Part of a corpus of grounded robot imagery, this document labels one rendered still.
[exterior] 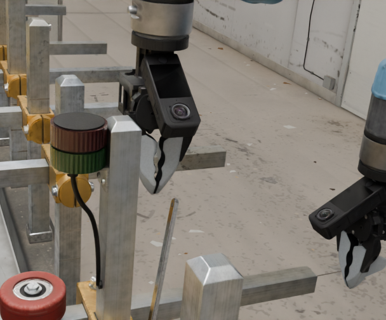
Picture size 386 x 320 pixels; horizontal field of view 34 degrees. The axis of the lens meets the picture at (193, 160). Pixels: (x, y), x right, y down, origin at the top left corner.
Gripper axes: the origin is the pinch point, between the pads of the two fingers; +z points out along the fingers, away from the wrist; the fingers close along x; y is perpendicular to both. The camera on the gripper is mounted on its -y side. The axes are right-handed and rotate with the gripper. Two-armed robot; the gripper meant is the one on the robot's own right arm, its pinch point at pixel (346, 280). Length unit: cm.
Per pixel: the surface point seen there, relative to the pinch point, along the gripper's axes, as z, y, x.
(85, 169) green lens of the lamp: -27, -44, -7
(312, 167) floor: 83, 137, 200
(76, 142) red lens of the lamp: -30, -45, -7
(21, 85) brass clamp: -13, -39, 66
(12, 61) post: -17, -41, 69
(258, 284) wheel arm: -3.3, -16.9, -1.1
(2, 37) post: -16, -40, 94
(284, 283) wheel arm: -3.1, -12.9, -1.6
